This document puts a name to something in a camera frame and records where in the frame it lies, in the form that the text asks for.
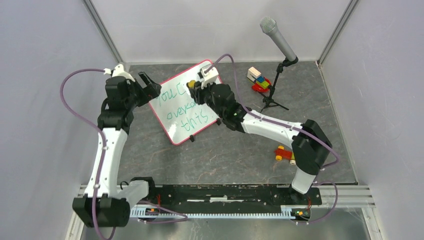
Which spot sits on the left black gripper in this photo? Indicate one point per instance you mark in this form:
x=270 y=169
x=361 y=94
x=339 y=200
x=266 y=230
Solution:
x=151 y=91

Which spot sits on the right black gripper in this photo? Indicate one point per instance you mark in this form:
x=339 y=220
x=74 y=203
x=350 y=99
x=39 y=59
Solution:
x=198 y=92

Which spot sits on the pink framed whiteboard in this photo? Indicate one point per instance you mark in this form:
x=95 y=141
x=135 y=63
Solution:
x=177 y=112

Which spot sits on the yellow bone-shaped eraser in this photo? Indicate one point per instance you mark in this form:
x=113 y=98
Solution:
x=191 y=84

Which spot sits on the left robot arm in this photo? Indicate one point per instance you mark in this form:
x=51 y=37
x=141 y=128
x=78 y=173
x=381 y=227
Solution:
x=103 y=205

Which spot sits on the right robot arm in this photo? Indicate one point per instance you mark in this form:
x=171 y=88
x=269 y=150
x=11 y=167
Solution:
x=307 y=140

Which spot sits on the colourful toy block stack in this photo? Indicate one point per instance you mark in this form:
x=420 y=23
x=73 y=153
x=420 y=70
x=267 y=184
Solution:
x=259 y=83

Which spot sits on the black microphone tripod stand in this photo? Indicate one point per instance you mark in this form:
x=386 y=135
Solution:
x=268 y=100

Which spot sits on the silver microphone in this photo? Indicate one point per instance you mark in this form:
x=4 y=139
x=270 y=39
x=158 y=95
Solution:
x=269 y=27

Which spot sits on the red yellow toy car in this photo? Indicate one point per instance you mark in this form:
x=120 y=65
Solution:
x=282 y=154

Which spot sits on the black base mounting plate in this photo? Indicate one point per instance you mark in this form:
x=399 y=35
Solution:
x=230 y=198

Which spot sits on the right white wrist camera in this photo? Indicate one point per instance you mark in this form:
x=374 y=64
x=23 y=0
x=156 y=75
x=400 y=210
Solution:
x=208 y=75

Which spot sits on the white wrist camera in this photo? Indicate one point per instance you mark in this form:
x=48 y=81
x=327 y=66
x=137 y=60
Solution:
x=208 y=75
x=118 y=71

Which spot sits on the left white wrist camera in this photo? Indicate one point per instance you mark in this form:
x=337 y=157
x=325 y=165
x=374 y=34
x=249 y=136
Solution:
x=118 y=71

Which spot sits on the slotted cable duct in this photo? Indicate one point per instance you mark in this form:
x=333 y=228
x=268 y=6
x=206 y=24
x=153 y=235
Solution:
x=141 y=211

